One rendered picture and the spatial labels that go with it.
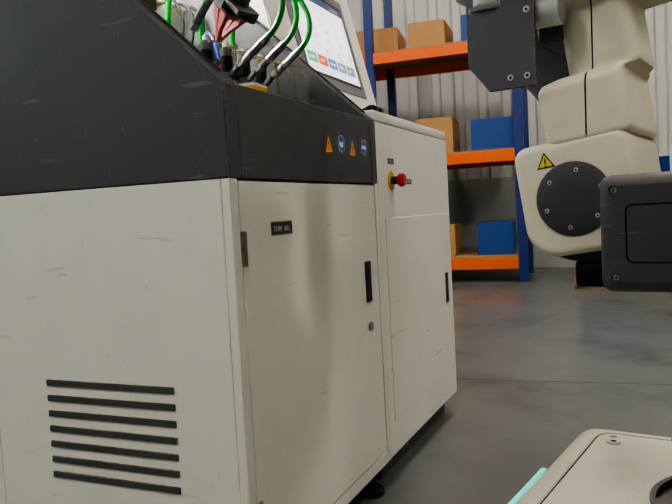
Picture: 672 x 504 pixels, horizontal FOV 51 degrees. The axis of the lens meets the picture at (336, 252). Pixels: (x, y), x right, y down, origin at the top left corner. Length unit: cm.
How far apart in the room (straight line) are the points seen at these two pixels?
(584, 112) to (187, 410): 80
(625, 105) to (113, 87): 84
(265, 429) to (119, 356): 30
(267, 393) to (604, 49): 78
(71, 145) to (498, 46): 78
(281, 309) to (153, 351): 24
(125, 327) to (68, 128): 38
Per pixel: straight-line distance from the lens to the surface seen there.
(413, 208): 207
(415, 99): 814
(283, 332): 132
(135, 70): 130
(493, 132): 673
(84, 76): 137
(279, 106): 135
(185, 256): 122
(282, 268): 131
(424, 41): 695
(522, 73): 104
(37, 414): 152
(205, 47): 163
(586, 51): 109
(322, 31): 231
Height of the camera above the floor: 72
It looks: 3 degrees down
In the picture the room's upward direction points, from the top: 3 degrees counter-clockwise
